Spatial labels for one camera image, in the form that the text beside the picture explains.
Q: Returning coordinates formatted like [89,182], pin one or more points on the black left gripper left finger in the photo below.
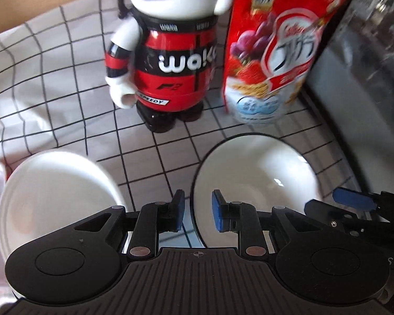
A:
[153,220]

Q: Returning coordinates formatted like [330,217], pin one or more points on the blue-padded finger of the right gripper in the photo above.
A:
[354,199]

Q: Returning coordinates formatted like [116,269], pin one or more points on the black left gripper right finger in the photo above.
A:
[242,219]

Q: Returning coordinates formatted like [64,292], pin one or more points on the white bowl black rim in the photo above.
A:
[253,168]

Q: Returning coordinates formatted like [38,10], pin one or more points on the white plate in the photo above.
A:
[50,190]

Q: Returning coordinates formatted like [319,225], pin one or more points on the red white robot figurine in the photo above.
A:
[162,58]

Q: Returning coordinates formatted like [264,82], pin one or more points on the white black grid tablecloth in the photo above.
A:
[53,96]

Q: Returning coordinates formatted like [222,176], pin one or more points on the red cereal bag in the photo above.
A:
[270,48]

